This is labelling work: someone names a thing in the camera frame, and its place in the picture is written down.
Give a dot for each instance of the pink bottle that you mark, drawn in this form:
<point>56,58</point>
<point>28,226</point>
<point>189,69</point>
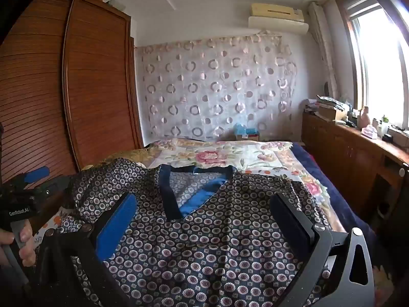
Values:
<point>363,120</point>

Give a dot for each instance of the wooden wardrobe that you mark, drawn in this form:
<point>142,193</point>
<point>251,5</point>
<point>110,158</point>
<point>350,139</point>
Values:
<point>96,86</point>

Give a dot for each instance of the stack of papers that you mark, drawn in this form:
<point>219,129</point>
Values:
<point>329,100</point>

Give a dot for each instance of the green-capped bottle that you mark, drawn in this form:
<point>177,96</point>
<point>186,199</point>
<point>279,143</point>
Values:
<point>384,128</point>

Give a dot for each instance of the long wooden cabinet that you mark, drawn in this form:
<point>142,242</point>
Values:
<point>338,153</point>

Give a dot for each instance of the circle-patterned sheer curtain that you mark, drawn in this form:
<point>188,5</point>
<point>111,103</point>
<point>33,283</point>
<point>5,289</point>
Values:
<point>207,86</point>

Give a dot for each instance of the dark blue blanket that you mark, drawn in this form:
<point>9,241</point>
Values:
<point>316,172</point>

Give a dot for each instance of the window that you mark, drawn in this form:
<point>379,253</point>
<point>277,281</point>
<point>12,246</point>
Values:
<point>380,70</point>

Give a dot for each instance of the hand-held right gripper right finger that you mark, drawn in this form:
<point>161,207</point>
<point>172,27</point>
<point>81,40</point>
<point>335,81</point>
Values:
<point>294,220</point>

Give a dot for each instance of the pink tissue pack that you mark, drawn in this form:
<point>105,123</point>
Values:
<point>370,132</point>

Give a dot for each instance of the floral quilt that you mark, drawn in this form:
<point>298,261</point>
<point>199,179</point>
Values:
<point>217,156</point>

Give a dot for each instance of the bundled window curtain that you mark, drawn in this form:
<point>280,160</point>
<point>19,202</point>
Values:
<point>322,44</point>

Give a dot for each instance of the wall air conditioner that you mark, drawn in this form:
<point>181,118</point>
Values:
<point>278,22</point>

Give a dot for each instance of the cardboard box with blue bag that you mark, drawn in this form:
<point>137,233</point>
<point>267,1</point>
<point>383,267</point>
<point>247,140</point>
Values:
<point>246,134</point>

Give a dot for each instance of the dark blue circle-print shirt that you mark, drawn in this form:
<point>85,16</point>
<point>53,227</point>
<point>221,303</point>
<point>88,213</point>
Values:
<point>207,246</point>

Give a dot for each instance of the brown cardboard box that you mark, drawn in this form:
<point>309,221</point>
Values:
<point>330,113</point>

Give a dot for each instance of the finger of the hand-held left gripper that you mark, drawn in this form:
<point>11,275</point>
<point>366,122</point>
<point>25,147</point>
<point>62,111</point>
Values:
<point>36,173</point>
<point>56,187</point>

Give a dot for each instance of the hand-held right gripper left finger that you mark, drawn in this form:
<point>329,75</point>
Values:
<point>118,217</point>

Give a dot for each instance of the person's left hand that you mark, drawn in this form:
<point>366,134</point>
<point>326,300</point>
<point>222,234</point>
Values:
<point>28,246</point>

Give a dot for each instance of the small black box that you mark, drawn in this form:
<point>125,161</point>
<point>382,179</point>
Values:
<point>388,138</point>

